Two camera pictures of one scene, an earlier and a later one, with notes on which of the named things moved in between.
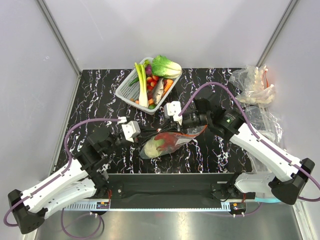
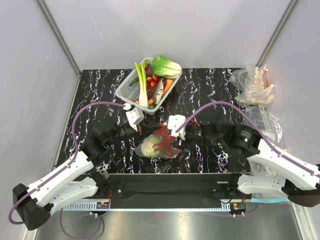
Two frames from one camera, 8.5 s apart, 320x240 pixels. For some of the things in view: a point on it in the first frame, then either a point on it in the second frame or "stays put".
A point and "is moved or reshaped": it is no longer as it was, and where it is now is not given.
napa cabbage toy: x=161 y=66 stays put
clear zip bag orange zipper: x=162 y=142 is moved or reshaped
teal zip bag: x=266 y=200 stays put
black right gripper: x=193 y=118 -> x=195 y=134
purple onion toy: x=148 y=69 stays put
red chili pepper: x=168 y=142 is moved or reshaped
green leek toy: x=143 y=99 stays put
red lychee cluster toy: x=152 y=82 stays put
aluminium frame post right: x=289 y=9 stays put
